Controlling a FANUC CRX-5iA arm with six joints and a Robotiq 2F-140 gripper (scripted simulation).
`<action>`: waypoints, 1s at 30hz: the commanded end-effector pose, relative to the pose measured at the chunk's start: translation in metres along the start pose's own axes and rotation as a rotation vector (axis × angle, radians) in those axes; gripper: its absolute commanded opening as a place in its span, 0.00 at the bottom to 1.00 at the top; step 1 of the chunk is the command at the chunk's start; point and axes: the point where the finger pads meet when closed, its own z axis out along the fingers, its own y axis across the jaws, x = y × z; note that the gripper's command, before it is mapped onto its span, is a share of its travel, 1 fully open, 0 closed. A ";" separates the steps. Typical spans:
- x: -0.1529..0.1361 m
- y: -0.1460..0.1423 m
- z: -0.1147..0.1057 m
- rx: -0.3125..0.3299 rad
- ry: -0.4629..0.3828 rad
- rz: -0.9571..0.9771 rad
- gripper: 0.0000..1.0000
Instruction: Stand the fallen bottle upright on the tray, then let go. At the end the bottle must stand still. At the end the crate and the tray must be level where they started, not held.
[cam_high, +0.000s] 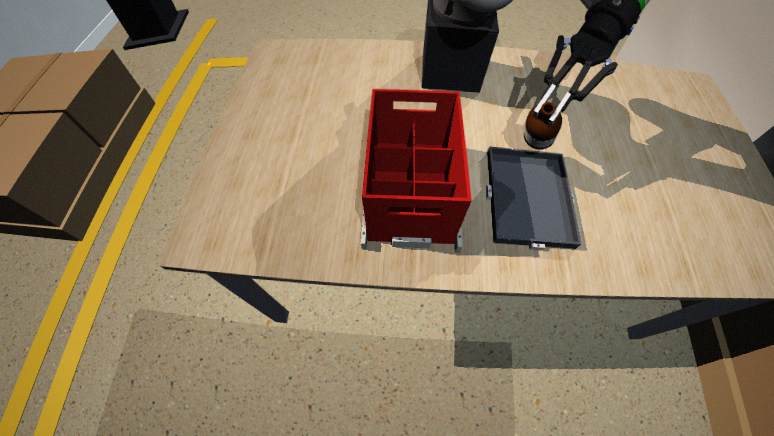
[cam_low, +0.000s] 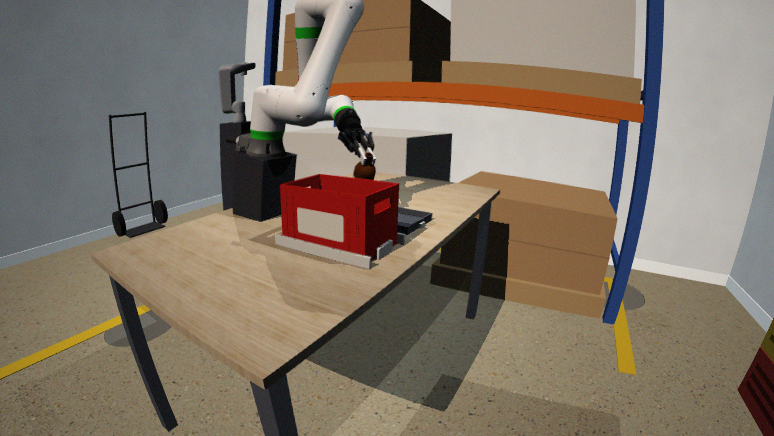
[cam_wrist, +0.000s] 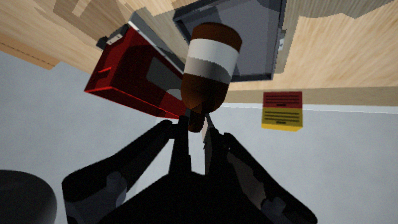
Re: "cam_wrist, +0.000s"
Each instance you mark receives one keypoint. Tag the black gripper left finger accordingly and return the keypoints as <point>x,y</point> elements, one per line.
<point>92,192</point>

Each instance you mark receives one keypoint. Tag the brown glass bottle with white label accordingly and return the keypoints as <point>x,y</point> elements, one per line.
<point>213,52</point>

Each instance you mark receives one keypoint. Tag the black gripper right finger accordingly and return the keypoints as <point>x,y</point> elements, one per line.
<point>263,191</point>

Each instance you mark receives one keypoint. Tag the red divided crate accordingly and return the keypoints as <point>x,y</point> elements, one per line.
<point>133,72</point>

